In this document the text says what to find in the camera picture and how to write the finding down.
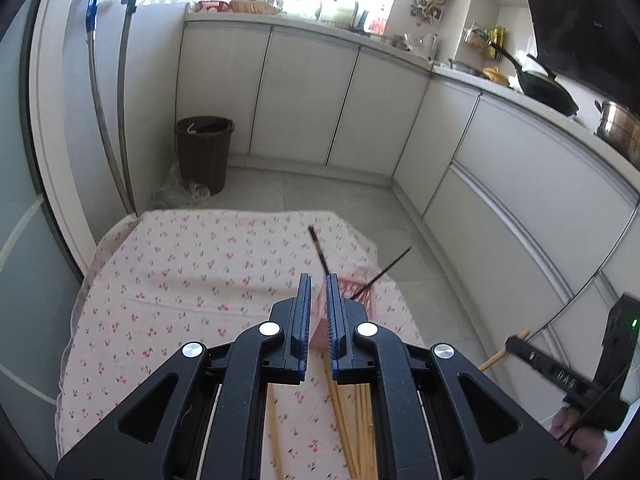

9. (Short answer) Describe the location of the wall spice rack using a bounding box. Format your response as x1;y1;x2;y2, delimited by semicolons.
462;22;507;59

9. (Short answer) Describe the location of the steel stock pot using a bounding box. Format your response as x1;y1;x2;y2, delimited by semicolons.
593;99;640;169

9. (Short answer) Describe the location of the dish rack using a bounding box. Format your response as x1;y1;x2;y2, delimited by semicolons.
319;9;382;37

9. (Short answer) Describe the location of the pink plastic utensil basket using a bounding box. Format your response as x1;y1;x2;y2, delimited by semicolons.
309;270;382;352

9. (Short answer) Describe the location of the cherry print tablecloth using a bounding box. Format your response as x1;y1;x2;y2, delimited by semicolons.
55;208;426;480

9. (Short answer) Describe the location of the bamboo chopstick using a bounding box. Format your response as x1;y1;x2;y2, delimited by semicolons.
266;385;284;480
364;385;377;480
355;385;366;480
478;330;531;372
324;360;359;480

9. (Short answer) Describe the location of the clear plastic bag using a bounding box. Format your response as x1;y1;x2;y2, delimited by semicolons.
149;164;212;209

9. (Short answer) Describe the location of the black chopstick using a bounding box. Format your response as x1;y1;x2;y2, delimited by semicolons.
350;246;413;304
308;225;331;277

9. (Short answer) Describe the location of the blue handled mop pole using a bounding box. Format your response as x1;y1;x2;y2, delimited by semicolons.
84;0;135;212

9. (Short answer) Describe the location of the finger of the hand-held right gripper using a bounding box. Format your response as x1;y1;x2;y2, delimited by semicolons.
504;336;630;432

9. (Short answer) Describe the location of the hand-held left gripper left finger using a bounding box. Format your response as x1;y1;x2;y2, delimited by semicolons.
55;273;313;480

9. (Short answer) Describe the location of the green handled mop pole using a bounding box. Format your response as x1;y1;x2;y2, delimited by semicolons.
116;0;140;212

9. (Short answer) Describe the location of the black range hood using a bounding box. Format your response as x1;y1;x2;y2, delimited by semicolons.
514;0;640;111

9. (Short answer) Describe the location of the dark brown trash bin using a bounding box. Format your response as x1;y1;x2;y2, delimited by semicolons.
174;115;236;196

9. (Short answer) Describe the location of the wicker basket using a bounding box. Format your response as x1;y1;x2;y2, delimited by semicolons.
228;0;279;15

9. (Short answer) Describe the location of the person's right hand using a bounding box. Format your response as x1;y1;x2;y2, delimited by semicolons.
550;404;609;467

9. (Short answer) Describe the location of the black wok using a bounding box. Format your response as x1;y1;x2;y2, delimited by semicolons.
487;42;580;117

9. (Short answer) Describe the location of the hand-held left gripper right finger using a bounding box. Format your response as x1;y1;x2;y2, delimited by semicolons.
326;273;584;480

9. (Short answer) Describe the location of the black cable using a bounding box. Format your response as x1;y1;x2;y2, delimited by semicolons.
525;210;640;342

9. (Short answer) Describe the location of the frosted glass sliding door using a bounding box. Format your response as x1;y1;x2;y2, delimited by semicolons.
0;0;97;466

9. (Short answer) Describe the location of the white kitchen cabinet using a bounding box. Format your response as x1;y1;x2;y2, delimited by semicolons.
175;9;640;366

